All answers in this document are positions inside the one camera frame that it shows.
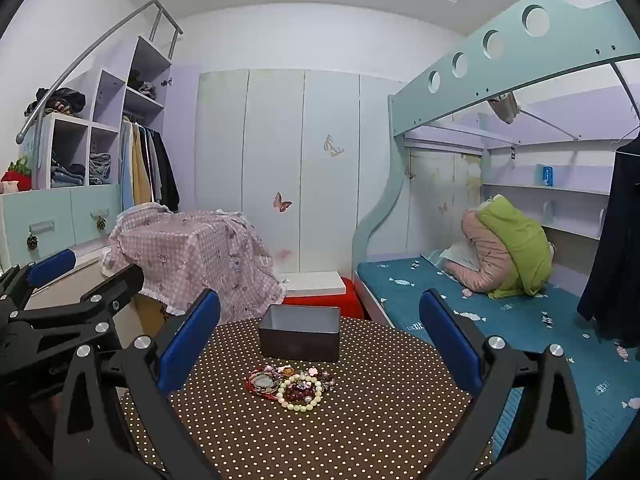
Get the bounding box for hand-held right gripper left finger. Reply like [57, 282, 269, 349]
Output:
[52, 289, 223, 480]

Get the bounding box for pink checked cloth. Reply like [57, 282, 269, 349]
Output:
[100, 202, 286, 326]

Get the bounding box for grey hanging cloth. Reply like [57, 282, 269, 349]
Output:
[487, 91, 523, 125]

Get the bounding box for red plush toy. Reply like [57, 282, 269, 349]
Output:
[0, 157, 33, 193]

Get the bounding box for white wall shelf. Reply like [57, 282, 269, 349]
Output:
[480, 150, 613, 241]

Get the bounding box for flat white box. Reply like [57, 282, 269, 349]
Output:
[277, 271, 347, 297]

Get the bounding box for white wardrobe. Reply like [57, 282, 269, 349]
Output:
[195, 67, 411, 281]

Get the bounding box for pile of dark clothes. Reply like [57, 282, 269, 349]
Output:
[25, 87, 87, 116]

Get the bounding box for teal drawer cabinet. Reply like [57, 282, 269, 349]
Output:
[0, 182, 123, 266]

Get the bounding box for red stool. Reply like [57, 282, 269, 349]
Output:
[282, 276, 368, 321]

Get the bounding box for dark hanging coat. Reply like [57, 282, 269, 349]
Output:
[577, 135, 640, 348]

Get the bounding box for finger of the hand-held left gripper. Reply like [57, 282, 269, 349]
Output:
[7, 263, 146, 336]
[0, 249, 77, 312]

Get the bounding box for green blanket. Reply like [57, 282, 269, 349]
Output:
[477, 196, 553, 298]

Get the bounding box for row of hanging clothes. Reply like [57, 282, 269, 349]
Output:
[120, 117, 181, 213]

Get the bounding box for grey metal box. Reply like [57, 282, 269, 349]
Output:
[258, 304, 342, 364]

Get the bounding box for pile of jewelry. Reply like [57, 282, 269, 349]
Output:
[245, 364, 337, 413]

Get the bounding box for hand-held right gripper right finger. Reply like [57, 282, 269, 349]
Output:
[419, 289, 586, 480]

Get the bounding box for dark red bead bracelet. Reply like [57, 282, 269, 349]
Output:
[287, 379, 321, 405]

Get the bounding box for grey metal handrail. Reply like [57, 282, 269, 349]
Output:
[15, 0, 183, 146]

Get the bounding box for dark folded clothes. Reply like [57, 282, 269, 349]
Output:
[127, 72, 158, 102]

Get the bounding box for teal bunk bed frame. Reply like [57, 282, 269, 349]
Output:
[352, 0, 640, 331]

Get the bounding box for cream bead bracelet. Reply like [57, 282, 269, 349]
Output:
[276, 374, 324, 414]

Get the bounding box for white pillow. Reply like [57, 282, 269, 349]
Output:
[440, 242, 481, 275]

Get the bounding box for white stepped shelf unit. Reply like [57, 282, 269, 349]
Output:
[17, 35, 173, 191]

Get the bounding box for red cord bracelet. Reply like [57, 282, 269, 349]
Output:
[245, 367, 282, 402]

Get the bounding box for folded blue jeans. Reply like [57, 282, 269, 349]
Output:
[50, 160, 87, 188]
[89, 152, 114, 186]

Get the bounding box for brown polka dot round table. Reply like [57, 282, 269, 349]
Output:
[120, 317, 506, 480]

